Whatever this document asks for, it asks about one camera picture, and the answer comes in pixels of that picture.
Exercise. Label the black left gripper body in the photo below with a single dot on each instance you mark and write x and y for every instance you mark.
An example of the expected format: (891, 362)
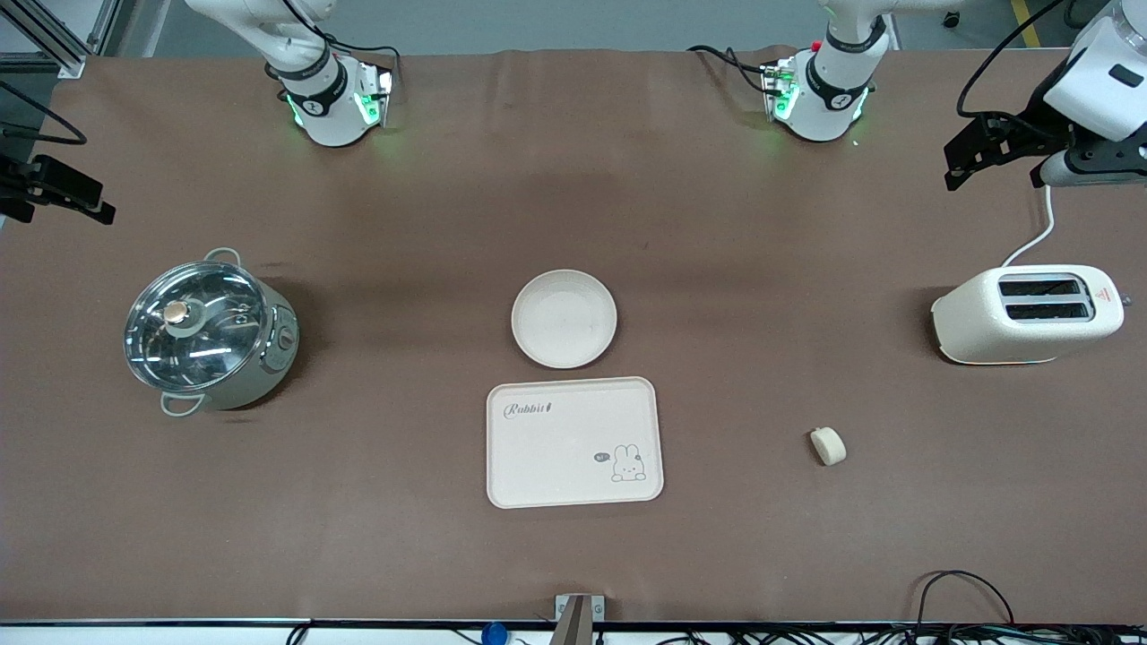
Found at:
(1032, 125)

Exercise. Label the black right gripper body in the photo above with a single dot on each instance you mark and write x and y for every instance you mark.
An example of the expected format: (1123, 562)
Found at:
(18, 184)

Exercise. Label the small cream bun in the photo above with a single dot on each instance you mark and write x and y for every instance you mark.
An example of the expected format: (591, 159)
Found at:
(828, 446)

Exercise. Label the round cream plate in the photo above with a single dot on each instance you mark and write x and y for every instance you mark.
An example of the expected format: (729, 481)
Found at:
(564, 319)

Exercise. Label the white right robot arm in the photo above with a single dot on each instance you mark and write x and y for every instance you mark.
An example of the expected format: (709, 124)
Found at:
(323, 98)

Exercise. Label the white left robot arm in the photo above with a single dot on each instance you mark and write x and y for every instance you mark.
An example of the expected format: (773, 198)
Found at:
(833, 90)

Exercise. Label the cream rabbit print tray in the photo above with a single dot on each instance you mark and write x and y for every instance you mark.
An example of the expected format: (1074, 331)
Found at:
(556, 448)

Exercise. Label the glass pot lid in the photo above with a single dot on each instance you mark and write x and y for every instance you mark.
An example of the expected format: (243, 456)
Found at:
(193, 327)

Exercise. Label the cream two-slot toaster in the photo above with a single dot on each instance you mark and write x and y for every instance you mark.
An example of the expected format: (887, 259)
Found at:
(1021, 333)

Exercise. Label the grey electric cooking pot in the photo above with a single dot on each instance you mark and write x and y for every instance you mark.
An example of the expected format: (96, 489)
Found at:
(273, 354)

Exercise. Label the brown table mat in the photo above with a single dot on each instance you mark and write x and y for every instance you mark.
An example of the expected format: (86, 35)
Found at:
(573, 179)

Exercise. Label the blue round knob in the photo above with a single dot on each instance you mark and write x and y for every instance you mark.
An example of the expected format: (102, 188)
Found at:
(494, 634)

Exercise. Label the aluminium frame profile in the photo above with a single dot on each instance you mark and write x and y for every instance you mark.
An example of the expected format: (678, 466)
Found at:
(54, 36)

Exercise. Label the metal table edge bracket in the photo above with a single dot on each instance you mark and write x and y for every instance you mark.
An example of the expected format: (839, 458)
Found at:
(579, 618)

